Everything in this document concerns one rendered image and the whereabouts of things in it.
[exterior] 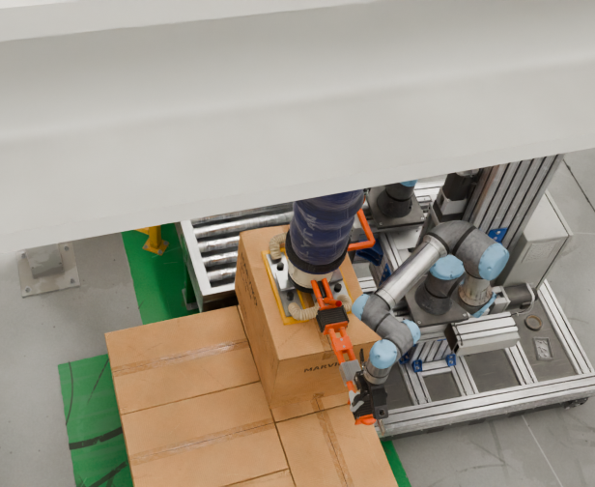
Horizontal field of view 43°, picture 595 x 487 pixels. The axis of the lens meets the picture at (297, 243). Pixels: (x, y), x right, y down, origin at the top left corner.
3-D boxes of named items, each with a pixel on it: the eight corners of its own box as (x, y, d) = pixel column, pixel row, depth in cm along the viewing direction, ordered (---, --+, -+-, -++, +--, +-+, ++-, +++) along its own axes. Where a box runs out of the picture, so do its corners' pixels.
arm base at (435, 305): (444, 280, 303) (451, 266, 295) (458, 311, 294) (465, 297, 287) (410, 285, 300) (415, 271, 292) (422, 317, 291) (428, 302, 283)
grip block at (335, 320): (314, 315, 270) (317, 306, 265) (340, 311, 273) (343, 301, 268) (321, 335, 265) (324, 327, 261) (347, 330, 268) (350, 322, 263)
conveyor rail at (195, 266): (115, 19, 484) (113, -6, 470) (123, 18, 486) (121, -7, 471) (200, 314, 355) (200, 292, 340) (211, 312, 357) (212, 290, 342)
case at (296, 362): (234, 287, 333) (239, 231, 302) (319, 272, 344) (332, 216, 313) (269, 409, 300) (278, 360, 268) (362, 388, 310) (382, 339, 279)
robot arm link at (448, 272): (437, 266, 295) (445, 244, 284) (464, 287, 290) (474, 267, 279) (418, 283, 288) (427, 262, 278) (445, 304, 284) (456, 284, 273)
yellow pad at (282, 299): (260, 253, 297) (261, 245, 293) (284, 249, 299) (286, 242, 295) (283, 326, 278) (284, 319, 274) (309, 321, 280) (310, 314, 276)
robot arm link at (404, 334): (397, 306, 232) (375, 327, 226) (425, 329, 228) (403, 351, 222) (392, 320, 238) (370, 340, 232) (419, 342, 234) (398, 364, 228)
